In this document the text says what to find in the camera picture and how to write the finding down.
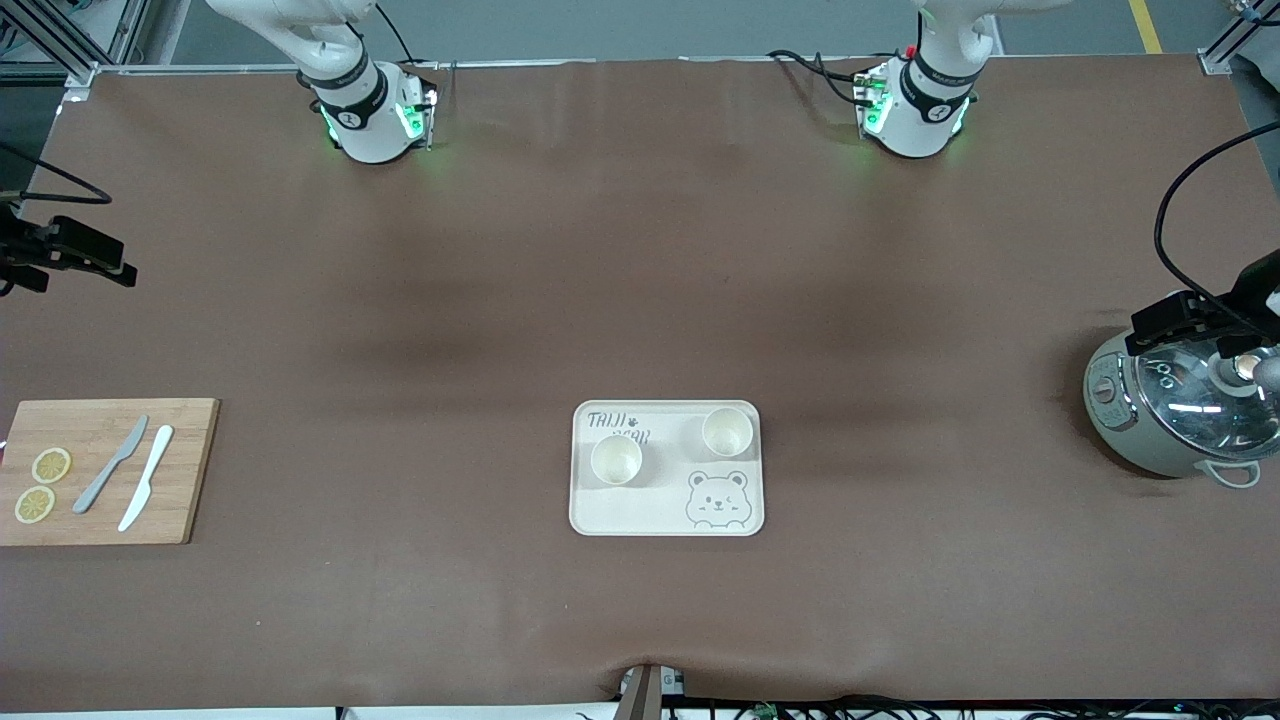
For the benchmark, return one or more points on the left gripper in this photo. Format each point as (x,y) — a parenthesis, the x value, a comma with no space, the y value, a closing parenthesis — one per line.
(1253,291)

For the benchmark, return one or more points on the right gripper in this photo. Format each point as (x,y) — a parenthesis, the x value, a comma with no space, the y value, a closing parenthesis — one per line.
(22,247)

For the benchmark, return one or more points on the white plastic cup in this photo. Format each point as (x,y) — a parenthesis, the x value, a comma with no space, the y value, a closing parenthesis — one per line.
(616,462)
(727,435)

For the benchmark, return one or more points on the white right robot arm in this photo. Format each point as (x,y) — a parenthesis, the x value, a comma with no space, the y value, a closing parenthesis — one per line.
(365,130)

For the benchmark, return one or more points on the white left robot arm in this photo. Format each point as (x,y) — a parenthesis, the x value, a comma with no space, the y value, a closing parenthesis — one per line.
(915,125)

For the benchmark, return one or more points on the grey pot with glass lid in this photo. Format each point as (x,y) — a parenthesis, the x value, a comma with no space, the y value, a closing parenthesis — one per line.
(1130,430)

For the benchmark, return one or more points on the wooden cutting board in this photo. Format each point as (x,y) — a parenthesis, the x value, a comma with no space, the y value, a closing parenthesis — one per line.
(190,430)

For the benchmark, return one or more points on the grey plastic knife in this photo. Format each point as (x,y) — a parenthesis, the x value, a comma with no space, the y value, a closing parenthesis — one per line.
(111,466)

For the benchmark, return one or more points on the lemon slice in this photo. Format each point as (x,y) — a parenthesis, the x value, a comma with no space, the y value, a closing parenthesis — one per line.
(35,505)
(51,465)

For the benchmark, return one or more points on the white plastic knife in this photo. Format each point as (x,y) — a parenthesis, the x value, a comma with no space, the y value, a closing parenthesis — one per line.
(148,478)

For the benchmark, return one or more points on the brown table mat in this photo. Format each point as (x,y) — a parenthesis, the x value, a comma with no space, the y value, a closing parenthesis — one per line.
(640,250)

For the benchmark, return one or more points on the beige tray with bear print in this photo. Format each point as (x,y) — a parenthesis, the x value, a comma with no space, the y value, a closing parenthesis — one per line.
(660,510)

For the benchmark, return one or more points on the aluminium frame profile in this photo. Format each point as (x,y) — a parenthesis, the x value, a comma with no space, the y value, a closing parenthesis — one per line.
(75,62)
(1222,50)

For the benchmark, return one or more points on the brown camera mount post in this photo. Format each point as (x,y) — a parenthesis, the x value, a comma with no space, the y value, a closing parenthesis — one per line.
(640,695)

